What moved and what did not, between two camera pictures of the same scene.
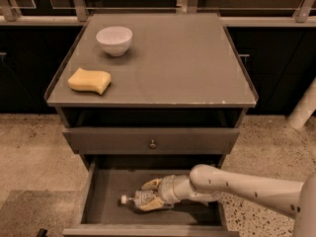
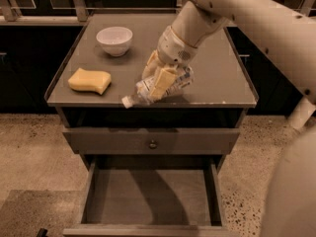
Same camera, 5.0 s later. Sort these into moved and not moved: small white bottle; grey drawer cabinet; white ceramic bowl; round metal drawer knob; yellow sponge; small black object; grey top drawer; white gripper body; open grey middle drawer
Moved: white gripper body; small white bottle
Not moved: grey top drawer; open grey middle drawer; yellow sponge; small black object; grey drawer cabinet; white ceramic bowl; round metal drawer knob
